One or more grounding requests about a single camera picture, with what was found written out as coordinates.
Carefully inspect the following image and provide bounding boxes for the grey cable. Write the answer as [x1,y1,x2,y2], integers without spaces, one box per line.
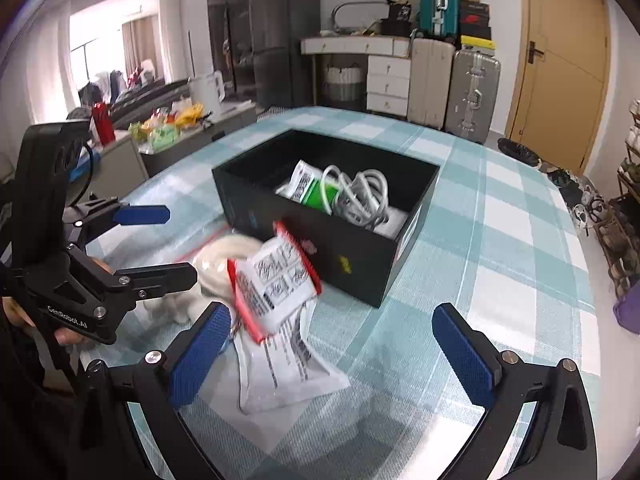
[320,165,393,228]

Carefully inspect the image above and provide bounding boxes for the shoes on floor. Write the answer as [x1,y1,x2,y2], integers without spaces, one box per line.
[542,160,608,226]

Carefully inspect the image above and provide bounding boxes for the white dresser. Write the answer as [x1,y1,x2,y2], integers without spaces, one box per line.
[300,35,416,116]

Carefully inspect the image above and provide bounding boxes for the red and white packet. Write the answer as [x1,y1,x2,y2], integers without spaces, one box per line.
[227,220,323,345]

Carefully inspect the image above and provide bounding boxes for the dark glass wardrobe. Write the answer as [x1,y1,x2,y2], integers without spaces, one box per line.
[206,0,256,101]

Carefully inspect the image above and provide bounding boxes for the clear bag with printed sheet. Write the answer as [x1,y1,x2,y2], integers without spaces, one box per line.
[234,305,352,416]

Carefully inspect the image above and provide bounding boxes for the green and white packet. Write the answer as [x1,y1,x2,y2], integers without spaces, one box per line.
[276,160,341,211]

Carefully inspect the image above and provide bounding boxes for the wooden shoe rack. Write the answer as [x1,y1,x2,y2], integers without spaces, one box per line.
[592,100,640,301]

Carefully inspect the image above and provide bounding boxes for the purple bag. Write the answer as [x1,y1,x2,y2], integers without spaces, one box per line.
[613,287,640,336]

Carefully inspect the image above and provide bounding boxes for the black shoe box red logo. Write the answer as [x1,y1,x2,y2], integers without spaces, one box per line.
[459,1,492,37]

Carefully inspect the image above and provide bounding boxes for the white appliance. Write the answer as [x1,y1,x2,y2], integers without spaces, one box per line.
[189,71,226,117]

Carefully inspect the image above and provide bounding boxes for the yellow plastic bag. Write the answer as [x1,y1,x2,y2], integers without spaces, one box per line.
[172,104,206,126]

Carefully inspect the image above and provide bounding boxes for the silver suitcase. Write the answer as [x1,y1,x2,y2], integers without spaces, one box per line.
[444,49,502,145]

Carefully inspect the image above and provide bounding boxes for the black cable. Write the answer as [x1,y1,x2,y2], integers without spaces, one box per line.
[65,142,99,208]

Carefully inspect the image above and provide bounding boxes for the teal checked tablecloth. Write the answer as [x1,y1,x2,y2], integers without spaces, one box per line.
[85,105,608,480]

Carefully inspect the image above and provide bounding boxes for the brown curtain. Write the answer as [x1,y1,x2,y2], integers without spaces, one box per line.
[122,15,161,81]

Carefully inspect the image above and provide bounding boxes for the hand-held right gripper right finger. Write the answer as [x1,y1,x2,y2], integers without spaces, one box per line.
[431,302,598,480]

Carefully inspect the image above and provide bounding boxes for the person's left hand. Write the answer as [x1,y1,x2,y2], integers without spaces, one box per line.
[0,296,90,348]

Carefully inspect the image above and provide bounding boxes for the white plush toy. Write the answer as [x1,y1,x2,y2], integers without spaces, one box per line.
[142,292,201,326]

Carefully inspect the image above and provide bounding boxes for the rows of shoes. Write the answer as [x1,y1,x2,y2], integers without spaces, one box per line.
[597,100,640,291]

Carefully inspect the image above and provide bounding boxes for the teal suitcase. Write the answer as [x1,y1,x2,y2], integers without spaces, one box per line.
[419,0,461,37]

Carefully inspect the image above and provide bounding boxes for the oval mirror frame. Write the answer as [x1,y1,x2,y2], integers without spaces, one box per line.
[331,1,391,33]

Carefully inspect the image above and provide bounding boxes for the black cardboard box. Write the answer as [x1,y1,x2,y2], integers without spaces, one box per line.
[211,129,441,309]

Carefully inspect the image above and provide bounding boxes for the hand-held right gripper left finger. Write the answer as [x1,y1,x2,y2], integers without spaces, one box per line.
[75,301,233,480]

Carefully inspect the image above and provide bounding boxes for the woven laundry basket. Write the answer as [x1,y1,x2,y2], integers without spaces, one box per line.
[322,64,363,108]

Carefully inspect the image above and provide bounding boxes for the beige suitcase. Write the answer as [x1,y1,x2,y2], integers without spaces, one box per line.
[407,37,457,131]

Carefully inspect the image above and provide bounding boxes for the green packet pile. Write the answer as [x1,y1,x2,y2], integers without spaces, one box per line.
[150,125,181,151]

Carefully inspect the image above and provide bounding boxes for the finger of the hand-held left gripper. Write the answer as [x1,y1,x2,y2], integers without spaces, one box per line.
[112,204,171,227]
[115,262,198,302]

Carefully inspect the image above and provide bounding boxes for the clear bag of white rope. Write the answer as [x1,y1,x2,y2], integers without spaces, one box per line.
[172,225,281,311]

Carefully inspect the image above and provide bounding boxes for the grey refrigerator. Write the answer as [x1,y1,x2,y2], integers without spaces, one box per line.
[248,0,321,110]

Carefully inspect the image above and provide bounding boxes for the red bottle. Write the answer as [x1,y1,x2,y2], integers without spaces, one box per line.
[91,101,117,147]

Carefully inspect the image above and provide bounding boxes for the wooden door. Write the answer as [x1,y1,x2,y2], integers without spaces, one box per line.
[505,0,612,176]

